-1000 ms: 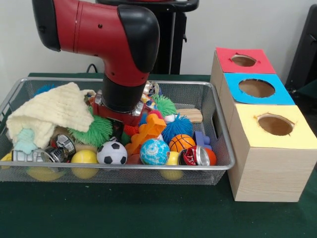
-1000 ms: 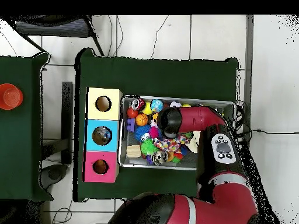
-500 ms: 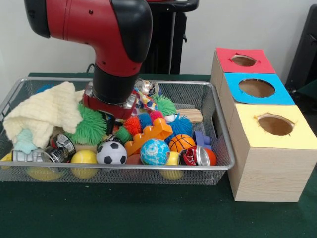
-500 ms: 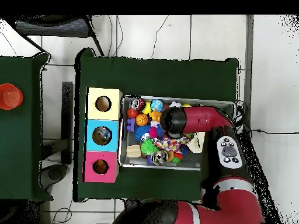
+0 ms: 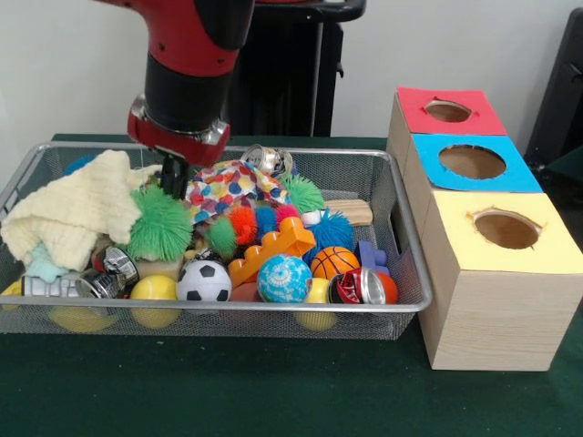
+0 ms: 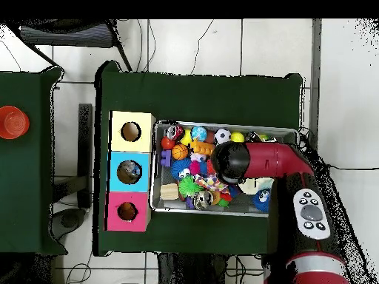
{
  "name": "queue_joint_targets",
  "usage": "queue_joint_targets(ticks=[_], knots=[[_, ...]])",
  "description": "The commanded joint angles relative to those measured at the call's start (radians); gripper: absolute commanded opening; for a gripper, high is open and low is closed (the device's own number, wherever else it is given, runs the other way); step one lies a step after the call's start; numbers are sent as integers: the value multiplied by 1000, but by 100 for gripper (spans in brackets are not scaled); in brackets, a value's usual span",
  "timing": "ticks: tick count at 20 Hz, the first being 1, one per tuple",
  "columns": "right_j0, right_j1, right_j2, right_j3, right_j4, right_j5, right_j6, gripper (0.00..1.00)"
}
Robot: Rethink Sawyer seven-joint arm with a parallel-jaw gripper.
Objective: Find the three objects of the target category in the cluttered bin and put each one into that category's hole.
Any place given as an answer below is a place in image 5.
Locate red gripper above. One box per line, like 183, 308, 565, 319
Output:
126, 93, 231, 200

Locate polka dot cloth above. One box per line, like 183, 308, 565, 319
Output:
186, 159, 292, 225

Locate cream knitted cloth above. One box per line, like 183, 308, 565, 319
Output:
0, 149, 163, 270

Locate mint green cloth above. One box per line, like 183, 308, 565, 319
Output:
25, 243, 70, 283

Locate wooden box with three holes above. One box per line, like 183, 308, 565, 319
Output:
385, 86, 583, 372

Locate large green spiky ball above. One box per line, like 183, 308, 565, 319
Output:
127, 185, 193, 263

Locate crushed silver can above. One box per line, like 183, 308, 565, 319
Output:
240, 144, 293, 177

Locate soccer ball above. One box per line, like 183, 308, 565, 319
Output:
176, 259, 232, 302

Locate yellow ball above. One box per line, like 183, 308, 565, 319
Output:
130, 275, 178, 330

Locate orange toy brick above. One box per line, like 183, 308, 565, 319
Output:
227, 217, 316, 289

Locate globe print ball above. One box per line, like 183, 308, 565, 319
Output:
257, 254, 313, 304

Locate small basketball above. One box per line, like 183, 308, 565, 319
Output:
311, 246, 361, 280

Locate ridged wooden block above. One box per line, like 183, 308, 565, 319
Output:
323, 198, 373, 227

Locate crushed red can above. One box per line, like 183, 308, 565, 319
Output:
326, 267, 387, 306

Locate dark green table cloth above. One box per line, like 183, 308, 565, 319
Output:
0, 132, 583, 437
544, 145, 583, 215

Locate black panel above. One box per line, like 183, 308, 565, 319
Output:
523, 6, 583, 158

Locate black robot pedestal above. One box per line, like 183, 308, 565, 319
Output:
227, 0, 368, 137

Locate wire mesh bin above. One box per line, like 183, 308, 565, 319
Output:
0, 140, 433, 341

